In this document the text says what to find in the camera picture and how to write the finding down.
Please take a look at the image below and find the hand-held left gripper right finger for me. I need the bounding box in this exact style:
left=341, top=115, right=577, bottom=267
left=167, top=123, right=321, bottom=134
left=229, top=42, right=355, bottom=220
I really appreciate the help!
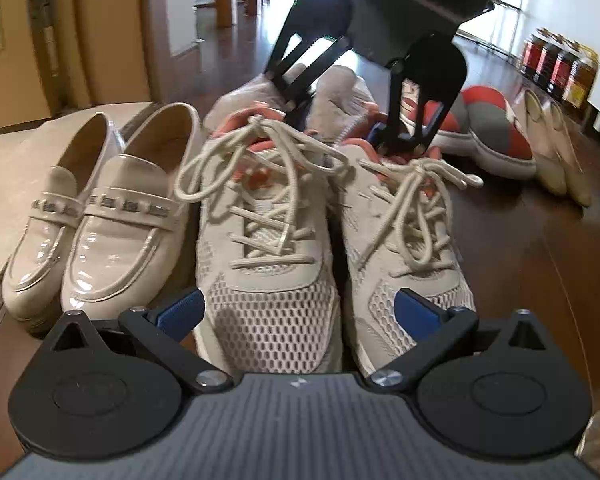
left=366, top=288, right=553, bottom=393

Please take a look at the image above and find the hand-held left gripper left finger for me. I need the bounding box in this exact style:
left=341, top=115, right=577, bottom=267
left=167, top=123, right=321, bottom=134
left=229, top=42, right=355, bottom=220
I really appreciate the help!
left=50, top=287, right=231, bottom=395

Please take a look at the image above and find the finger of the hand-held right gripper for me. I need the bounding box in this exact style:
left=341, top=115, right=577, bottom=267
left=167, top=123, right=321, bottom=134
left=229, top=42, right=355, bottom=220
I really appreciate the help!
left=265, top=0, right=353, bottom=128

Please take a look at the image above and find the beige quilted slipper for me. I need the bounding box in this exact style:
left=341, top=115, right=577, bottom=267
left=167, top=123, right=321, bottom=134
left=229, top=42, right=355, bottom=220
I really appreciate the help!
left=203, top=72, right=291, bottom=131
left=307, top=66, right=379, bottom=136

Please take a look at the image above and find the white mesh sneaker coral lining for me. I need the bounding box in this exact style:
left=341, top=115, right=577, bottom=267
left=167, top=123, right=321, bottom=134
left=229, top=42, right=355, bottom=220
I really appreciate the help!
left=172, top=101, right=351, bottom=376
left=330, top=137, right=478, bottom=376

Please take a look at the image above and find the beige patent loafer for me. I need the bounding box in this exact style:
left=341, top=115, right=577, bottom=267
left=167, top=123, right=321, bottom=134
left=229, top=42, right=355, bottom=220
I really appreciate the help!
left=1, top=112, right=126, bottom=336
left=60, top=102, right=203, bottom=321

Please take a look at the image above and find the red grey fleece slipper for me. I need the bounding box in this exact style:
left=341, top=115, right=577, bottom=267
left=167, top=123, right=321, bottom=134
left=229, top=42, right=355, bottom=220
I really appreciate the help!
left=462, top=86, right=537, bottom=179
left=399, top=82, right=476, bottom=157

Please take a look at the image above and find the black metal rack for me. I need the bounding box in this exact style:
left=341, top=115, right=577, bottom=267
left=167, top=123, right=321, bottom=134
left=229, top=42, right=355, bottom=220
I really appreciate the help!
left=455, top=0, right=531, bottom=63

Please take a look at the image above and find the wooden door frame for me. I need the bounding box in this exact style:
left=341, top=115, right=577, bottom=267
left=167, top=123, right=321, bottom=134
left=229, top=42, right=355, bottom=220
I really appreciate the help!
left=25, top=0, right=153, bottom=116

